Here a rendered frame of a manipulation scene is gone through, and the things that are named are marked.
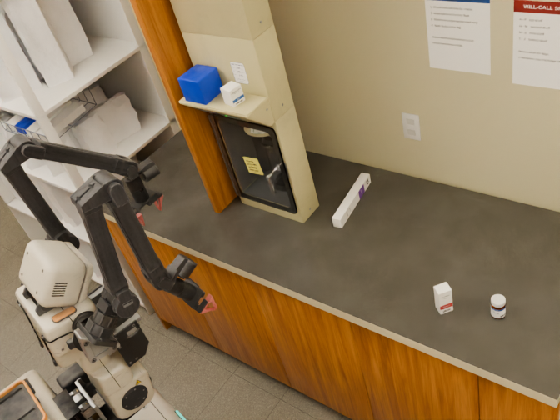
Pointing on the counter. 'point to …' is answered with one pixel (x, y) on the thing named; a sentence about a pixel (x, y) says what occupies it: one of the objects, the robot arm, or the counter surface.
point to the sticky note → (252, 165)
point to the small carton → (232, 93)
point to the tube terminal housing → (219, 48)
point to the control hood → (250, 110)
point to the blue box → (201, 84)
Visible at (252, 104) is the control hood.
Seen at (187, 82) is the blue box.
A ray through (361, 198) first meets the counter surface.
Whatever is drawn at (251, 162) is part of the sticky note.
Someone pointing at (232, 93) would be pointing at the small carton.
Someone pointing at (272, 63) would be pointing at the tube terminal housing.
